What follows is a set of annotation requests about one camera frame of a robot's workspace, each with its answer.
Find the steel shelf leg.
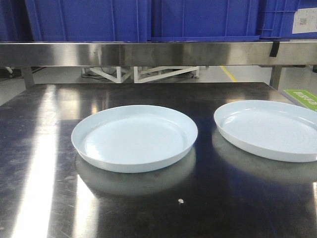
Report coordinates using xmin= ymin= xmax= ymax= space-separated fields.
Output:
xmin=269 ymin=66 xmax=282 ymax=90
xmin=21 ymin=67 xmax=35 ymax=89

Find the white metal frame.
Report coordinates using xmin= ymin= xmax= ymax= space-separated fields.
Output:
xmin=133 ymin=66 xmax=200 ymax=83
xmin=81 ymin=66 xmax=133 ymax=83

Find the blue plastic bin left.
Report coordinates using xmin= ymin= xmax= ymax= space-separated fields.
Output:
xmin=25 ymin=0 xmax=152 ymax=42

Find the blue plastic bin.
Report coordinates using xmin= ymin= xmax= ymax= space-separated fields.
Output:
xmin=25 ymin=0 xmax=152 ymax=42
xmin=257 ymin=0 xmax=317 ymax=40
xmin=151 ymin=0 xmax=260 ymax=42

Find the steel shelf leg right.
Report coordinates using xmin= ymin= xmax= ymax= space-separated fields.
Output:
xmin=269 ymin=66 xmax=282 ymax=90

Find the light blue plate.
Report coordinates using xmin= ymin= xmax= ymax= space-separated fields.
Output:
xmin=214 ymin=100 xmax=317 ymax=163
xmin=71 ymin=105 xmax=198 ymax=173

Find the white metal frame right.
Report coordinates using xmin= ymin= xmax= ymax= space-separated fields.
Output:
xmin=133 ymin=66 xmax=200 ymax=83

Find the blue plastic bin middle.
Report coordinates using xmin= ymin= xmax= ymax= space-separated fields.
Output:
xmin=151 ymin=0 xmax=260 ymax=42

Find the steel shelf leg left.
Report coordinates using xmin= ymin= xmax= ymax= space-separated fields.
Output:
xmin=21 ymin=67 xmax=35 ymax=89

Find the black tape strip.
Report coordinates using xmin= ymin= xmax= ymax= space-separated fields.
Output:
xmin=269 ymin=41 xmax=280 ymax=58

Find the white paper label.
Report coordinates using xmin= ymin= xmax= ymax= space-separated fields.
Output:
xmin=292 ymin=7 xmax=317 ymax=34

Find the white metal frame left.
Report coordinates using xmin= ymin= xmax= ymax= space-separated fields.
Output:
xmin=81 ymin=66 xmax=133 ymax=83

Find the blue plastic bin right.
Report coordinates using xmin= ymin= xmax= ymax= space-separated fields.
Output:
xmin=257 ymin=0 xmax=317 ymax=40

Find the stainless steel shelf rail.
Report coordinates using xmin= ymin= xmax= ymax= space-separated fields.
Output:
xmin=0 ymin=40 xmax=317 ymax=67

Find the green floor sign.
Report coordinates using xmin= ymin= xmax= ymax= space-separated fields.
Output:
xmin=284 ymin=89 xmax=317 ymax=112

